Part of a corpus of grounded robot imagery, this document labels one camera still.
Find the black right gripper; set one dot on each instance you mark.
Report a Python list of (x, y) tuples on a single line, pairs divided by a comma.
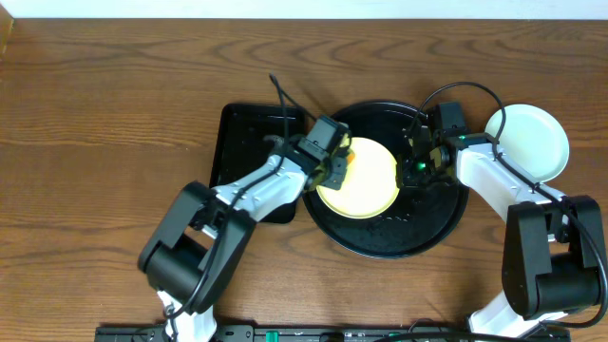
[(406, 175)]

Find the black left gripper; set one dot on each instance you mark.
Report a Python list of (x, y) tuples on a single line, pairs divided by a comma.
[(335, 172)]

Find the orange green sponge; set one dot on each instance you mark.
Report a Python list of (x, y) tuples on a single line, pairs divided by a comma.
[(350, 157)]

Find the yellow plate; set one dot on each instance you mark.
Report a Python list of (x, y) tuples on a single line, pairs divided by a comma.
[(370, 186)]

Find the mint green plate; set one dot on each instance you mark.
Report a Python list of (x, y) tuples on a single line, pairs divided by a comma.
[(535, 140)]

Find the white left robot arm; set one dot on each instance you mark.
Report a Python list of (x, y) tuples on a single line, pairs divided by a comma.
[(193, 253)]

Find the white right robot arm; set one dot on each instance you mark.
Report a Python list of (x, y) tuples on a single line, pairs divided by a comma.
[(554, 271)]

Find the round black tray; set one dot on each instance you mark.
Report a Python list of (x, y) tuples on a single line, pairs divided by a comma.
[(417, 220)]

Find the rectangular black tray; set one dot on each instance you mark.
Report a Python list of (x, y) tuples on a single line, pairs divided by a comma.
[(249, 171)]

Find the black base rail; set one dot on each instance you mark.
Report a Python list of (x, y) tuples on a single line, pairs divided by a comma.
[(249, 333)]

